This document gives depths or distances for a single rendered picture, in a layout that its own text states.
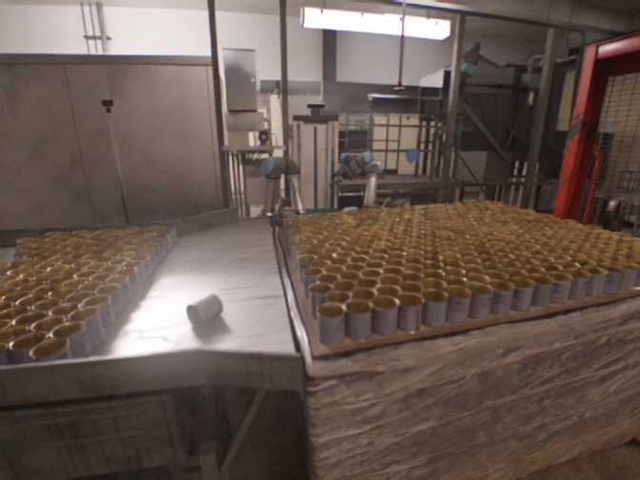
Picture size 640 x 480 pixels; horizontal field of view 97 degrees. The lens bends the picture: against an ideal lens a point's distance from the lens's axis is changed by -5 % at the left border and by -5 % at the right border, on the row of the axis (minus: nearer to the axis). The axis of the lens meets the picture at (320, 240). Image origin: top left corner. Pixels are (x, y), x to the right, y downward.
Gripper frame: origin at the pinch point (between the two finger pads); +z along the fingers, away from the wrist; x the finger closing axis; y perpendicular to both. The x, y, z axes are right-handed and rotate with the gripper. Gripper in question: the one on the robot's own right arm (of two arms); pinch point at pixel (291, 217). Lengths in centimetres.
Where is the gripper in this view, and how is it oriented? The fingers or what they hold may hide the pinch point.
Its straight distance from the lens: 174.6
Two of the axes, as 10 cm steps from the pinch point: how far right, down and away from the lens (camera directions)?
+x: -9.6, 1.1, -2.5
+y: 0.3, 9.5, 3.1
